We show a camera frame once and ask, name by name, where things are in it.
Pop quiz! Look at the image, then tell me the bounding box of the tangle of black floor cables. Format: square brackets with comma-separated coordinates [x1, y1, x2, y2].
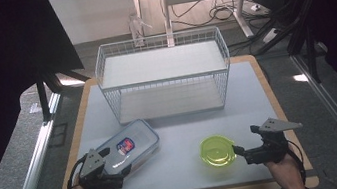
[169, 0, 249, 31]

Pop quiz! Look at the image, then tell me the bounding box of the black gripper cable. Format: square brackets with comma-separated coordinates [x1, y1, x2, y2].
[60, 154, 94, 189]
[285, 137, 308, 188]

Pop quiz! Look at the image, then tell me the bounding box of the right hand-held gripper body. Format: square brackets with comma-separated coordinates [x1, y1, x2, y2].
[240, 113, 309, 169]

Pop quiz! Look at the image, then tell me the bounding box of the clear plastic food container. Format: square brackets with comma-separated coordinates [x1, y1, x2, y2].
[91, 116, 165, 182]

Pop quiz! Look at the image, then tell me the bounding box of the small white adapter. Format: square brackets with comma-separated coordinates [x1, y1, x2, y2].
[249, 2, 262, 13]

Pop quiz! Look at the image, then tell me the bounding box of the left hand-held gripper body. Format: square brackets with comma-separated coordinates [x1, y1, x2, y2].
[75, 144, 126, 189]

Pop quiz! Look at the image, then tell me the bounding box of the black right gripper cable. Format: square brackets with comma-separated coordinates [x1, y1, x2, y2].
[285, 137, 308, 188]

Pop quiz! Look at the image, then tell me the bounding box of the person's right hand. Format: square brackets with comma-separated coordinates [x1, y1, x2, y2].
[264, 151, 306, 189]

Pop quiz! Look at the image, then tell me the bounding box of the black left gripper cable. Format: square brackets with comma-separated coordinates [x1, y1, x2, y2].
[60, 154, 94, 189]

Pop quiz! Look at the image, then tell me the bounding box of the clear spray bottle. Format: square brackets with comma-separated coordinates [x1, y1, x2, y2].
[126, 8, 156, 49]

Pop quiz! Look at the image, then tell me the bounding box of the black metal stand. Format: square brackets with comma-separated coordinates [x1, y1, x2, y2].
[33, 65, 97, 124]
[283, 23, 324, 88]

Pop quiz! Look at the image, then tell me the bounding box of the white power strip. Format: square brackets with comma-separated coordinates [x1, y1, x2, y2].
[260, 26, 282, 45]

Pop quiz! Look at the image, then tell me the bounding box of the green translucent plastic cup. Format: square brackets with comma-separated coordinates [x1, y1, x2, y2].
[197, 131, 239, 170]

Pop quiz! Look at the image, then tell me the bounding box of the white wire shelf rack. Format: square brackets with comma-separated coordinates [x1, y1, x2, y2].
[90, 23, 239, 130]

